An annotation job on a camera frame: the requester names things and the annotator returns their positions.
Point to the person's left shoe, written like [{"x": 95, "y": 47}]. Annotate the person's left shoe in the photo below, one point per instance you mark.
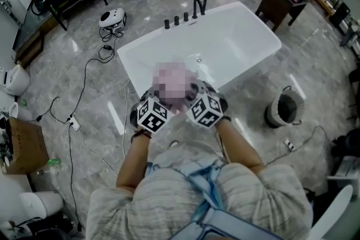
[{"x": 173, "y": 145}]

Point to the person's striped grey shirt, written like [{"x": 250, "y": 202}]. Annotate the person's striped grey shirt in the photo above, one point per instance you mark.
[{"x": 157, "y": 205}]

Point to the striped laundry basket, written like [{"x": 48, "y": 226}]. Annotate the striped laundry basket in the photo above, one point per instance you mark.
[{"x": 287, "y": 106}]

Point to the black gooseneck faucet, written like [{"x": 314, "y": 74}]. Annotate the black gooseneck faucet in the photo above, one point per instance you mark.
[{"x": 196, "y": 7}]

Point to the black and white oval bathtub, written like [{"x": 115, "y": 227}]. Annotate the black and white oval bathtub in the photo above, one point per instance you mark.
[{"x": 334, "y": 210}]

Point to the white rectangular bathtub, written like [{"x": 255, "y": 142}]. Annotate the white rectangular bathtub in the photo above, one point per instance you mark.
[{"x": 230, "y": 33}]

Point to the dark wooden desk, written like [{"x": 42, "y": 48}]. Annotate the dark wooden desk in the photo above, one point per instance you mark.
[{"x": 275, "y": 5}]

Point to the light blue chest harness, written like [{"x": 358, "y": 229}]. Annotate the light blue chest harness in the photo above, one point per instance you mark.
[{"x": 225, "y": 222}]

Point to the black faucet knob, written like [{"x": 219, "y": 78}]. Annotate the black faucet knob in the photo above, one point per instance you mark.
[
  {"x": 176, "y": 20},
  {"x": 166, "y": 24},
  {"x": 186, "y": 16}
]

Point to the cardboard box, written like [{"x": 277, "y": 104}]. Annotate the cardboard box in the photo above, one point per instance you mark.
[{"x": 26, "y": 146}]

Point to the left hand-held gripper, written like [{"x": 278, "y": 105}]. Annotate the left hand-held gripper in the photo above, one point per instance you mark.
[{"x": 154, "y": 115}]

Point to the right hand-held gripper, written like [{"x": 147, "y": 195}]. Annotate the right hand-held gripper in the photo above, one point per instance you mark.
[{"x": 205, "y": 109}]

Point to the white round device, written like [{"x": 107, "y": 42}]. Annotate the white round device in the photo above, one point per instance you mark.
[{"x": 112, "y": 17}]

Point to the white power strip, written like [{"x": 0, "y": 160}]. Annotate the white power strip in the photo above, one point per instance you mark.
[
  {"x": 289, "y": 144},
  {"x": 74, "y": 123}
]

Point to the pink cloth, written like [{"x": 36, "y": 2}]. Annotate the pink cloth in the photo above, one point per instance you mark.
[{"x": 174, "y": 81}]

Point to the person's left forearm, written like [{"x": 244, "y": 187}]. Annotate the person's left forearm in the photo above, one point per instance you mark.
[{"x": 135, "y": 160}]

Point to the black hand shower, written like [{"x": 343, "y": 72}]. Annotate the black hand shower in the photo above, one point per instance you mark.
[{"x": 204, "y": 5}]

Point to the person's right forearm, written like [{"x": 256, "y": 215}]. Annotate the person's right forearm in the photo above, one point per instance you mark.
[{"x": 239, "y": 149}]

